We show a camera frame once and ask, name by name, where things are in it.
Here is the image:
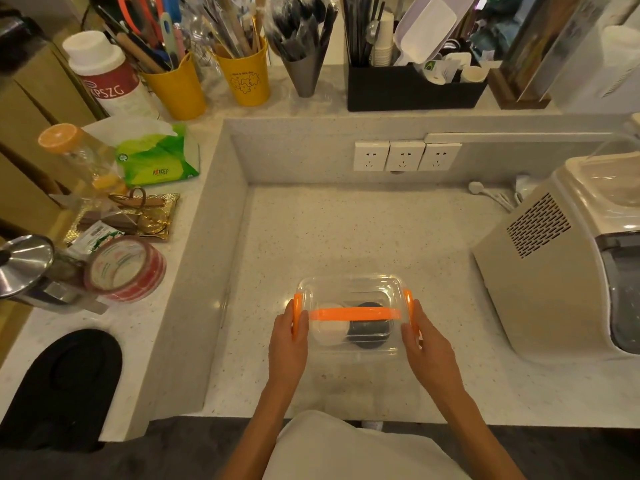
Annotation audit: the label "white round puff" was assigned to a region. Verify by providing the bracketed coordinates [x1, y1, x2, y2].
[311, 304, 349, 347]

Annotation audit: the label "orange handled scissors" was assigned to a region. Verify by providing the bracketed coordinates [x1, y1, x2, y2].
[115, 0, 168, 48]

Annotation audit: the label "red printed tape roll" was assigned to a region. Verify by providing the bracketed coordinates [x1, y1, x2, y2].
[83, 236, 167, 302]

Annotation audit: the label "white plastic scoop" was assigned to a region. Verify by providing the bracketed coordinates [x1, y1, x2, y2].
[393, 0, 478, 66]

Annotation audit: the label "white cable duct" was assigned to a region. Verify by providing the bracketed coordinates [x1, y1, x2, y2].
[423, 131, 615, 145]

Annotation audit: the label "stack of white paper cups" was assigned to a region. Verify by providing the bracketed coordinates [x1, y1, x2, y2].
[372, 11, 397, 68]

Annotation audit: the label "black organizer box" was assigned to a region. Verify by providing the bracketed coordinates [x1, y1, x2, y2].
[346, 42, 489, 113]

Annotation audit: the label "person's left forearm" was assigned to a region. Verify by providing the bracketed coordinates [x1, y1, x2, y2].
[218, 387, 300, 480]

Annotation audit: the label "person's right hand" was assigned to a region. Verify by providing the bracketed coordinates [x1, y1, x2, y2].
[400, 300, 467, 394]

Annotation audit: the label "stainless steel pot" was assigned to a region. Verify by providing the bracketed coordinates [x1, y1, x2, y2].
[0, 234, 109, 316]

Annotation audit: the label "beige countertop machine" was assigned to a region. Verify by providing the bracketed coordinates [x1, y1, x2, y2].
[472, 151, 640, 364]

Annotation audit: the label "brown cardboard box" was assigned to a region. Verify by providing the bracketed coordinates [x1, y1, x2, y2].
[0, 42, 107, 245]

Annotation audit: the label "bundle of wooden sticks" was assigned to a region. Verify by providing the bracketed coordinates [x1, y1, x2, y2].
[200, 0, 268, 59]

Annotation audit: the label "clear bottle with orange lid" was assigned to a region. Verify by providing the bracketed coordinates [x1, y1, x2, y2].
[37, 123, 128, 197]

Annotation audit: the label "person's right forearm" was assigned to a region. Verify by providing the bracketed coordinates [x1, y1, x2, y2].
[440, 382, 527, 480]

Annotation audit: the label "green tissue pack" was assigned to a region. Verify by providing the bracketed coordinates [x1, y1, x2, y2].
[115, 123, 201, 189]

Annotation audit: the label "clear container with orange handle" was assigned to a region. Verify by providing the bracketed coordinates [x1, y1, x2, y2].
[291, 274, 419, 366]

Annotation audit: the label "gold foil packet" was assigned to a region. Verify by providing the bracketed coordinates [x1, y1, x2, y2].
[64, 187, 181, 244]

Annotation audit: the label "black rubber mat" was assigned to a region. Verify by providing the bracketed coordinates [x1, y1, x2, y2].
[0, 329, 124, 454]

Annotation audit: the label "black round puff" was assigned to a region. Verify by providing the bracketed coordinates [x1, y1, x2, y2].
[346, 302, 392, 350]

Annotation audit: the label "bundle of black plastic spoons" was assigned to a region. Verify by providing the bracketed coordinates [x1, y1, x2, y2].
[262, 0, 340, 62]

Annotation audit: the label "white bottle with red label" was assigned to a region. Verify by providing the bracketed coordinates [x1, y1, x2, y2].
[62, 30, 162, 121]

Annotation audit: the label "yellow cup with print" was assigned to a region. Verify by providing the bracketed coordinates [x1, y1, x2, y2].
[212, 37, 272, 107]

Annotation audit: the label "wooden sign holder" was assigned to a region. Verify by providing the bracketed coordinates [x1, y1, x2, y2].
[487, 0, 613, 110]

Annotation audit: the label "person's left hand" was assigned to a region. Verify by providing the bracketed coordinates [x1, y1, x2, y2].
[268, 299, 311, 391]

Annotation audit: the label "grey cone holder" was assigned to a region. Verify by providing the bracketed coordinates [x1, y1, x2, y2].
[279, 42, 328, 99]

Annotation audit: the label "plain yellow cup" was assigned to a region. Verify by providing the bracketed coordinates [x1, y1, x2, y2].
[139, 51, 207, 121]

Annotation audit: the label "white wall socket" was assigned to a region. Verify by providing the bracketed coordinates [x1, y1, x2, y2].
[418, 142, 463, 172]
[353, 140, 390, 172]
[385, 140, 426, 172]

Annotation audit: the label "person's white garment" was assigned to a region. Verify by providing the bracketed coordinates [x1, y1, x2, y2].
[262, 410, 472, 480]

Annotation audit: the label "white plug with cable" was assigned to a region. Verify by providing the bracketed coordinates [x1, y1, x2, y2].
[468, 181, 517, 213]

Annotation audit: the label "bundle of black straws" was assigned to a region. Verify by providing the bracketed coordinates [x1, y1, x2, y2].
[341, 0, 387, 67]

